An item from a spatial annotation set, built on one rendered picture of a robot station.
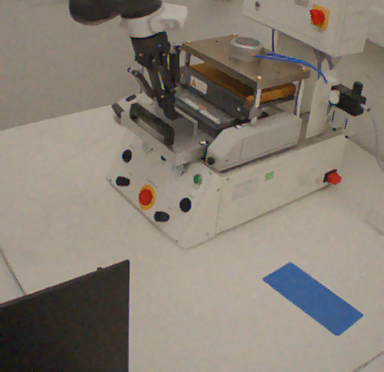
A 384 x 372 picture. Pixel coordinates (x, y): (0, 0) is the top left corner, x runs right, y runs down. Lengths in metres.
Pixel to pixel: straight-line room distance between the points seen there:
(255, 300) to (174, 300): 0.17
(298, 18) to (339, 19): 0.13
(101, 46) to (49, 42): 0.28
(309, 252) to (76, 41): 1.73
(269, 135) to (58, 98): 1.67
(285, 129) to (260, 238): 0.26
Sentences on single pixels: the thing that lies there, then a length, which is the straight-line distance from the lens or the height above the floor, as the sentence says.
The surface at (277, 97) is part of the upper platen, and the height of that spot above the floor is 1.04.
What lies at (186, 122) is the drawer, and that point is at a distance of 1.28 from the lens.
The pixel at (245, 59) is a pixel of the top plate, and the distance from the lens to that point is 1.36.
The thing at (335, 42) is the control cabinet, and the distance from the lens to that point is 1.37.
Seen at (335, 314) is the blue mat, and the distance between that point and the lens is 1.23.
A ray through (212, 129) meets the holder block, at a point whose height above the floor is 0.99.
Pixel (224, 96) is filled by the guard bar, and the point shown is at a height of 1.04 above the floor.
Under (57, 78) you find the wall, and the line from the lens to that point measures 2.78.
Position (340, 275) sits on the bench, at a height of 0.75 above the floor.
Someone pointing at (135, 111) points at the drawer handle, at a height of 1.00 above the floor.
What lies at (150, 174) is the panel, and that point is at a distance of 1.39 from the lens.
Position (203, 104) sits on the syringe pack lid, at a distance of 1.36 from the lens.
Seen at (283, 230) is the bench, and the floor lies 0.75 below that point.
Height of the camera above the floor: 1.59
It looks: 33 degrees down
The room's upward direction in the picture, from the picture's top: 6 degrees clockwise
